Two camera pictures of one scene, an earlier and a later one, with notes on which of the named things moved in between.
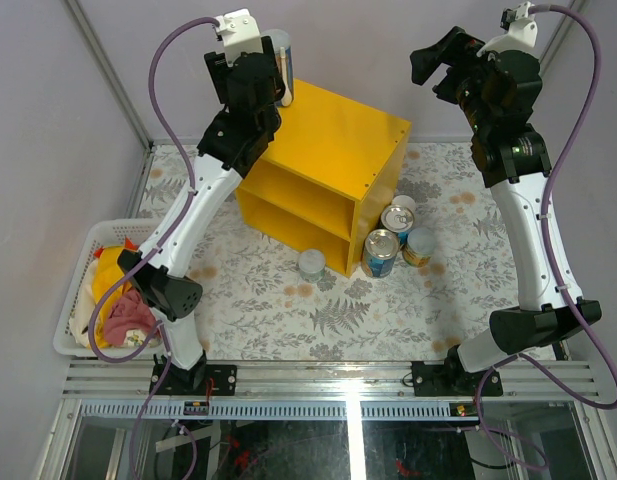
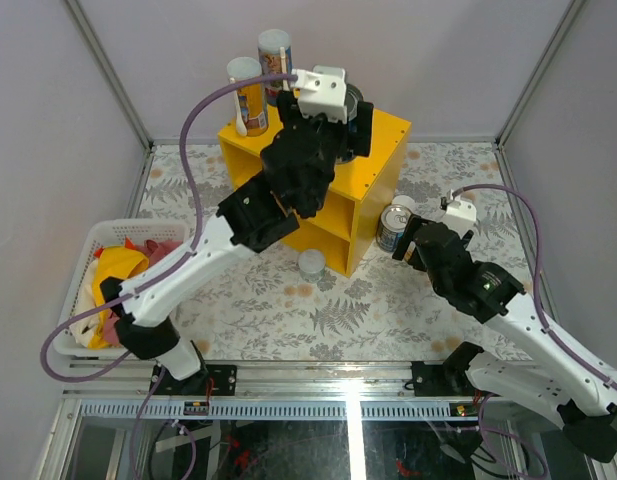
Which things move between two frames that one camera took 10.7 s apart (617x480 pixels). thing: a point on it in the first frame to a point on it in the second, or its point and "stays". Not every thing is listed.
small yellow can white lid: x=405 y=201 stays
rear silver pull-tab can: x=397 y=218 stays
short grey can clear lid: x=311 y=265 stays
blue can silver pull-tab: x=380 y=253 to x=354 y=94
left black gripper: x=215 y=64 to x=340 y=130
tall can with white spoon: x=283 y=47 stays
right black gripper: x=425 y=61 to x=413 y=221
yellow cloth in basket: x=107 y=271 stays
